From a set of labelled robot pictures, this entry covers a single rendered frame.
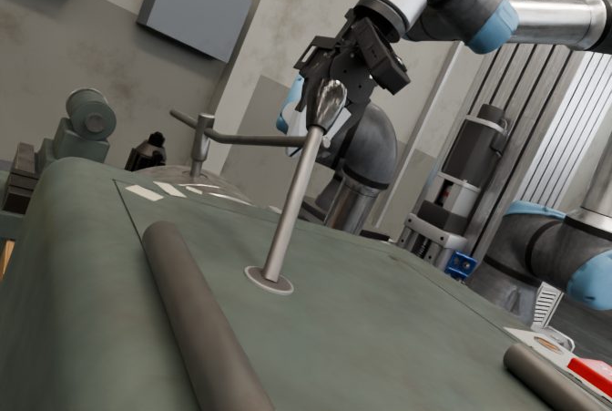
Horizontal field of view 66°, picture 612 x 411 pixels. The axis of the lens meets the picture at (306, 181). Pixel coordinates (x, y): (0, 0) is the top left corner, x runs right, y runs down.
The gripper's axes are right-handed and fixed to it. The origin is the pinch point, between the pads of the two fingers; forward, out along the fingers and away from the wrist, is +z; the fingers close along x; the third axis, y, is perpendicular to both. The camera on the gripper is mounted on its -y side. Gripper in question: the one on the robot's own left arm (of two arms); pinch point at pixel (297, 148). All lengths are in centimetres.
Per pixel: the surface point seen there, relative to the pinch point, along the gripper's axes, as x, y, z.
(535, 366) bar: -5.2, -33.7, 4.4
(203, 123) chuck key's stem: 7.4, 11.0, 4.1
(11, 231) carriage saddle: 9, 63, 48
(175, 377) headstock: 19.4, -34.0, 12.6
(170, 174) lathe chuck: 6.5, 12.0, 12.2
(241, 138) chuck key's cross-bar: 5.9, 2.0, 3.0
